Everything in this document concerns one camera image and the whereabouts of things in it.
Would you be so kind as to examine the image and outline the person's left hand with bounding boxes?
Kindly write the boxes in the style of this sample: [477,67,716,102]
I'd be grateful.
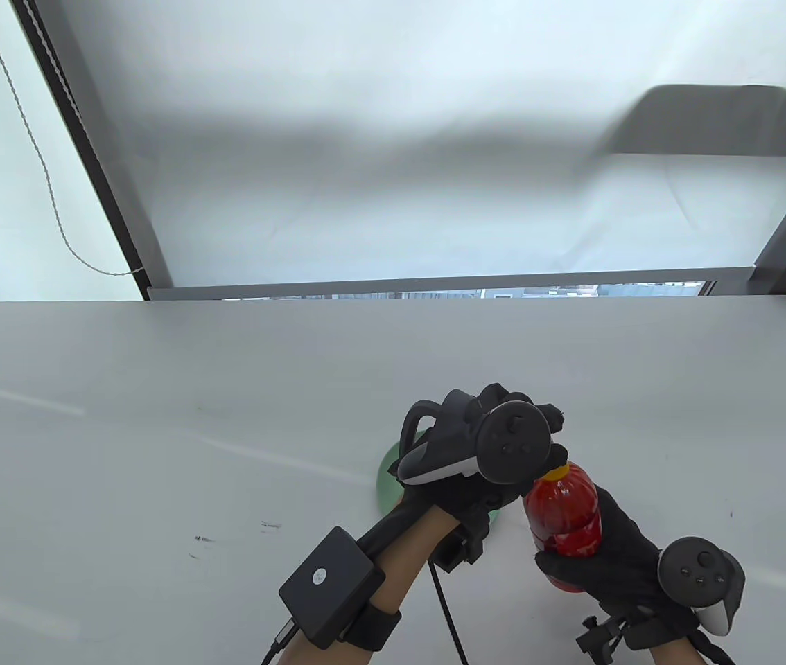
[393,383,568,556]

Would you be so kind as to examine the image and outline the person's right hand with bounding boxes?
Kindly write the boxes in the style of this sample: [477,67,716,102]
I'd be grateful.
[535,485,704,650]

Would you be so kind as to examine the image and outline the green plate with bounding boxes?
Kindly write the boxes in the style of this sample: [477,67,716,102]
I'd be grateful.
[376,429,505,531]

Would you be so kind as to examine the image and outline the red ketchup bottle yellow cap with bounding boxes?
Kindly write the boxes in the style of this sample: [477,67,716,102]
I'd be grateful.
[523,461,603,558]

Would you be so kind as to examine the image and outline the black forearm sensor box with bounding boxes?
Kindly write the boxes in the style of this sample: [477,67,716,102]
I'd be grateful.
[279,526,385,650]

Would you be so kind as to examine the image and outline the person's left forearm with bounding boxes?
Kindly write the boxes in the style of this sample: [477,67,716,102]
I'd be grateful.
[282,506,464,665]

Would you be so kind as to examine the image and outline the person's right forearm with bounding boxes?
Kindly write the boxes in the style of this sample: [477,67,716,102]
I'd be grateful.
[649,639,706,665]

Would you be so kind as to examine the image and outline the black and white controller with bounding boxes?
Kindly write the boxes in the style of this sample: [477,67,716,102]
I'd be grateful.
[658,537,746,635]
[396,390,550,486]

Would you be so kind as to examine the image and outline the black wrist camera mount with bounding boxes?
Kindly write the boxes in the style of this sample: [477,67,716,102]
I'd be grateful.
[433,525,489,571]
[575,614,628,665]

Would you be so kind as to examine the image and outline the black cable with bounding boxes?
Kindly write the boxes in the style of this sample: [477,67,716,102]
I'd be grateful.
[261,620,298,665]
[426,563,468,665]

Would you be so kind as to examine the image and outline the black forearm strap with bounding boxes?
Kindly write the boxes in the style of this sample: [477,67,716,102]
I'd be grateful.
[339,601,403,653]

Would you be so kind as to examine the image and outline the grey window bottom rail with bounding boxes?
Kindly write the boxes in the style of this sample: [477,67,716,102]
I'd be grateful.
[147,267,758,301]

